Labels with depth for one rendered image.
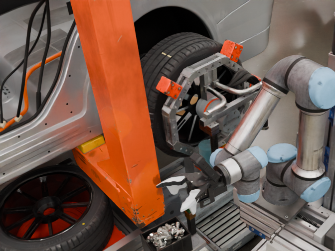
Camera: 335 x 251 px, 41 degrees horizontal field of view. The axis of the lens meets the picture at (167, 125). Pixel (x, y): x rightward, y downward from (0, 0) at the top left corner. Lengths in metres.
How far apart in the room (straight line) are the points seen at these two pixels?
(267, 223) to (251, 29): 1.38
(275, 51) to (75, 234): 3.08
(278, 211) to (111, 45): 0.91
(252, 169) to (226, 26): 1.48
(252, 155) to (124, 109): 0.61
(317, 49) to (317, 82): 3.38
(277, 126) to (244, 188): 2.19
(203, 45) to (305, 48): 2.61
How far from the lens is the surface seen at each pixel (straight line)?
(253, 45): 3.01
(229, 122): 2.26
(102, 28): 1.63
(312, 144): 1.58
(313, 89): 1.42
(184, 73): 2.18
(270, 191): 1.86
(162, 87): 2.11
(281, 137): 3.55
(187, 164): 2.75
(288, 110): 3.84
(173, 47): 2.29
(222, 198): 2.84
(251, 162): 1.43
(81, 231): 2.33
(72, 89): 2.31
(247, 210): 2.04
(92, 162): 2.42
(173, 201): 2.53
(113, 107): 1.77
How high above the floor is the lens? 2.18
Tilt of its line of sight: 36 degrees down
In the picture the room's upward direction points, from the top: 8 degrees counter-clockwise
